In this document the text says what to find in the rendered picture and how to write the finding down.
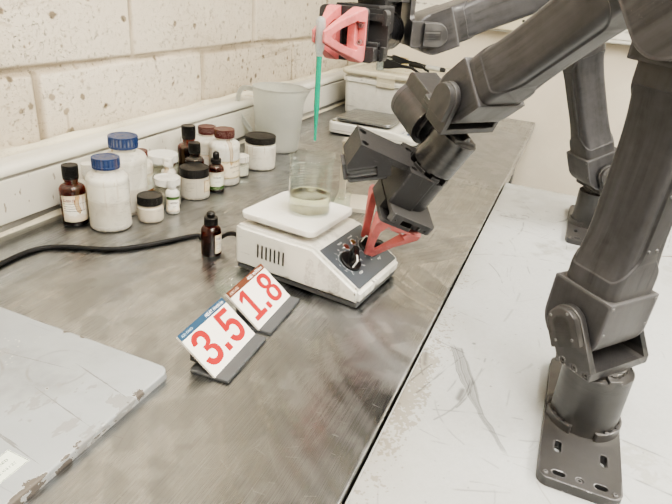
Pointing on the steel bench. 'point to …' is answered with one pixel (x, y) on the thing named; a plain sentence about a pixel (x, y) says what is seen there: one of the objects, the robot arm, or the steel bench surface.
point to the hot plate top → (276, 205)
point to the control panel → (370, 266)
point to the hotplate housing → (303, 260)
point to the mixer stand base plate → (58, 399)
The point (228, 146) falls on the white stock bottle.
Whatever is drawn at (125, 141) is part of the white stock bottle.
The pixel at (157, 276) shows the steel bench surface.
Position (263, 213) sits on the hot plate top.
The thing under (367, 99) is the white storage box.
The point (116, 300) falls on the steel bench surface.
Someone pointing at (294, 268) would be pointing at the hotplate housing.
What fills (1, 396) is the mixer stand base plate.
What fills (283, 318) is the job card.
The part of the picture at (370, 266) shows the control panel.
